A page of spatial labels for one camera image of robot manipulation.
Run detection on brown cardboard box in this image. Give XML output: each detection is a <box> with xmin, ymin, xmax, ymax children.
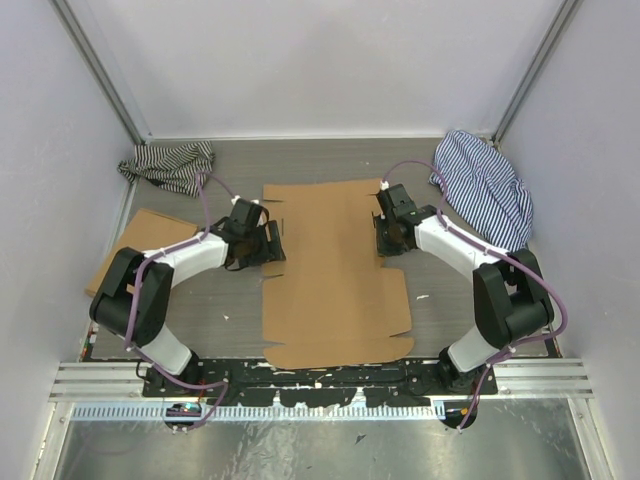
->
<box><xmin>85</xmin><ymin>208</ymin><xmax>198</xmax><ymax>297</ymax></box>
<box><xmin>262</xmin><ymin>179</ymin><xmax>414</xmax><ymax>370</ymax></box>

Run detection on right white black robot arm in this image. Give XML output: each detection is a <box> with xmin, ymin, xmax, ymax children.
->
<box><xmin>373</xmin><ymin>181</ymin><xmax>554</xmax><ymax>395</ymax></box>

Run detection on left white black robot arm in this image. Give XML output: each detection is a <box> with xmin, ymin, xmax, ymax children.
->
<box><xmin>89</xmin><ymin>196</ymin><xmax>286</xmax><ymax>397</ymax></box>

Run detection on folded brown cardboard box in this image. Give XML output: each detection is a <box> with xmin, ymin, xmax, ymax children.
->
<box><xmin>85</xmin><ymin>208</ymin><xmax>198</xmax><ymax>297</ymax></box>

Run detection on blue white striped cloth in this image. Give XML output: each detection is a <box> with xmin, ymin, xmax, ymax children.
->
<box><xmin>429</xmin><ymin>130</ymin><xmax>534</xmax><ymax>251</ymax></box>

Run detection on black white striped cloth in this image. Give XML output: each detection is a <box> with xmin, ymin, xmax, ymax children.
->
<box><xmin>117</xmin><ymin>141</ymin><xmax>216</xmax><ymax>197</ymax></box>

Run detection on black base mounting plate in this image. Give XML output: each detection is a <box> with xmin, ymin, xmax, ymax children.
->
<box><xmin>139</xmin><ymin>355</ymin><xmax>501</xmax><ymax>407</ymax></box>

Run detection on left aluminium frame post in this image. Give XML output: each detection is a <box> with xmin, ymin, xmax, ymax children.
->
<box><xmin>50</xmin><ymin>0</ymin><xmax>153</xmax><ymax>145</ymax></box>

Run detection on aluminium frame post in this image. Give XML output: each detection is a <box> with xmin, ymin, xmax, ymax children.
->
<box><xmin>491</xmin><ymin>0</ymin><xmax>583</xmax><ymax>146</ymax></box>
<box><xmin>50</xmin><ymin>0</ymin><xmax>153</xmax><ymax>145</ymax></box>

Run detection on aluminium rail with cable duct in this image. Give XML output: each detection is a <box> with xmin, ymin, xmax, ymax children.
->
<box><xmin>49</xmin><ymin>357</ymin><xmax>593</xmax><ymax>430</ymax></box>

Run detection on right aluminium frame post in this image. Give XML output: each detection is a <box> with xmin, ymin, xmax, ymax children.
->
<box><xmin>491</xmin><ymin>0</ymin><xmax>583</xmax><ymax>146</ymax></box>

